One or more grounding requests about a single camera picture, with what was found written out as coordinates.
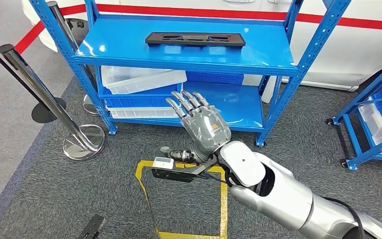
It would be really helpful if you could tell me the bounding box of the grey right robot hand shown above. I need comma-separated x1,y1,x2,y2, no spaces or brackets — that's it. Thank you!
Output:
159,91,232,164

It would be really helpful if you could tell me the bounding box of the black plastic panel part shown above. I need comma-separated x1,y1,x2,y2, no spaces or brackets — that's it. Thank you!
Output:
145,32,246,48

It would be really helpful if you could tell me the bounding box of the blue metal shelf rack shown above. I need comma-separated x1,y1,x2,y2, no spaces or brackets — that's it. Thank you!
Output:
28,0,353,147

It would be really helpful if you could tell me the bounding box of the blue shelf rack on casters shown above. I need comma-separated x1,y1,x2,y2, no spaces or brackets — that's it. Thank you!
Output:
326,56,382,171

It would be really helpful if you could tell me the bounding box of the red barrier belt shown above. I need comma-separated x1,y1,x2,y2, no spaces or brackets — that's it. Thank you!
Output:
14,3,382,55

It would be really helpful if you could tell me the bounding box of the white car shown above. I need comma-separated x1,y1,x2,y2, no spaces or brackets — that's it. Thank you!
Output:
21,0,382,92

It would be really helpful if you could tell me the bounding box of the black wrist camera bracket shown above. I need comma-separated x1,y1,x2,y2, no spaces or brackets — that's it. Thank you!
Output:
151,155,219,184

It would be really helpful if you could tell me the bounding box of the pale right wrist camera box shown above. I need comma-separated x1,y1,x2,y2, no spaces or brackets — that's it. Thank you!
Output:
152,157,175,170

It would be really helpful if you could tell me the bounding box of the chrome stanchion post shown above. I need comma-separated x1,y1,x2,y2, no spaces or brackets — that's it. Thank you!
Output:
47,0,101,116
0,43,106,161

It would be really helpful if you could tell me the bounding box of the black perforated bracket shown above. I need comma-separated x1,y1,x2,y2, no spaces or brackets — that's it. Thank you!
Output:
78,214,105,239

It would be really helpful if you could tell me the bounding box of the black stanchion post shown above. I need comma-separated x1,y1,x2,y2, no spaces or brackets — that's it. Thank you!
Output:
0,37,67,124

